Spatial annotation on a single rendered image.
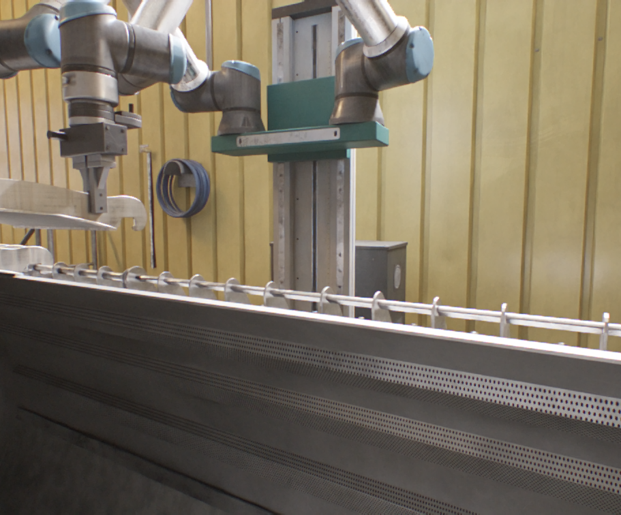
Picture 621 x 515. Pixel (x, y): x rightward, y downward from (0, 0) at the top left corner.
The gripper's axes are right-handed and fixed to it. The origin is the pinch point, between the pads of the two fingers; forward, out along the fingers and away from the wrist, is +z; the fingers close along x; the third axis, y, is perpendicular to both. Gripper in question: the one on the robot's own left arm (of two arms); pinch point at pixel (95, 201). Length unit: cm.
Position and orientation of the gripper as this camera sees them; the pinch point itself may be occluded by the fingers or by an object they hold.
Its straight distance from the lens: 91.1
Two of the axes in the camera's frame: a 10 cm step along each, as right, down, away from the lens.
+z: 0.0, 10.0, 0.9
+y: -5.1, 0.8, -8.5
